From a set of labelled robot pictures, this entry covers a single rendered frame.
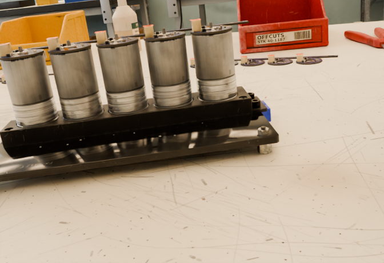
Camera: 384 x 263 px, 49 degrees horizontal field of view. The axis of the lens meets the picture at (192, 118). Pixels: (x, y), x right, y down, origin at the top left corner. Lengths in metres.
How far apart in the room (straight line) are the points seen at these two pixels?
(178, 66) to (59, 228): 0.11
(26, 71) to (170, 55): 0.08
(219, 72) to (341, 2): 4.39
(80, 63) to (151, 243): 0.12
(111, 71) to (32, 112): 0.05
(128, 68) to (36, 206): 0.09
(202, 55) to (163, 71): 0.02
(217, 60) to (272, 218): 0.11
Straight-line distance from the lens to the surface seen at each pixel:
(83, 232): 0.18
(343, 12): 4.63
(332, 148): 0.23
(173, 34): 0.25
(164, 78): 0.25
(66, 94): 0.25
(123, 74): 0.25
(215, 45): 0.24
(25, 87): 0.26
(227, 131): 0.23
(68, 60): 0.25
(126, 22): 0.58
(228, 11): 4.70
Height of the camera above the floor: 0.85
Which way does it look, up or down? 19 degrees down
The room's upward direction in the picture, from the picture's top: 7 degrees counter-clockwise
